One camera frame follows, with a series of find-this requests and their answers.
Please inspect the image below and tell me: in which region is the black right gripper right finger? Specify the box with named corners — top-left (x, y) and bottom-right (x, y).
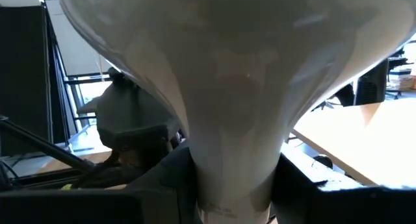
top-left (271, 151), bottom-right (416, 224)

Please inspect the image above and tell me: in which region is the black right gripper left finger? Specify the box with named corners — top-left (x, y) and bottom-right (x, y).
top-left (0, 141), bottom-right (202, 224)

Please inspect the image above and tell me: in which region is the white reflector lightbulb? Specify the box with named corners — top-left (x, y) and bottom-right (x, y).
top-left (57, 0), bottom-right (416, 224)

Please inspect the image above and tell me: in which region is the large wooden desk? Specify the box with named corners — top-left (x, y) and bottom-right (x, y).
top-left (291, 97), bottom-right (416, 189)

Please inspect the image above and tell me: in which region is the black computer tower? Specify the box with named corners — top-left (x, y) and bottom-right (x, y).
top-left (356, 59), bottom-right (390, 106)

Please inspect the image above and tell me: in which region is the black partition panel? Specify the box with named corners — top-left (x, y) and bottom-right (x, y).
top-left (0, 5), bottom-right (53, 156)

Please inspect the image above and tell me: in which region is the black aluminium table frame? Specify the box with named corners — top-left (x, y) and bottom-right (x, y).
top-left (0, 116), bottom-right (114, 189)

